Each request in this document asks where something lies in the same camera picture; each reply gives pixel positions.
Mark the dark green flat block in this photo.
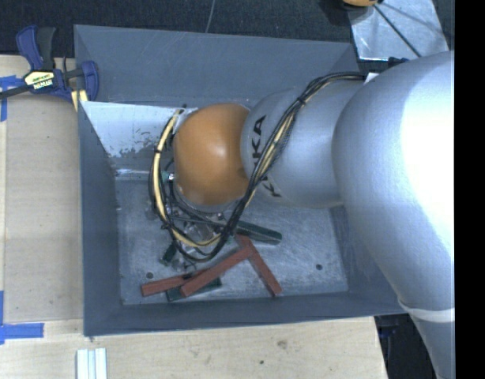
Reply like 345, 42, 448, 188
235, 220, 284, 246
164, 276, 224, 303

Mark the red-brown flat block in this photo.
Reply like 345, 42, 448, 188
179, 246, 254, 298
235, 234, 284, 298
141, 274, 193, 298

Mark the grey metal bin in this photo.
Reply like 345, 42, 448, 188
73, 24, 406, 337

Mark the pale wood flat board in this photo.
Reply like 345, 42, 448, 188
2, 99, 85, 324

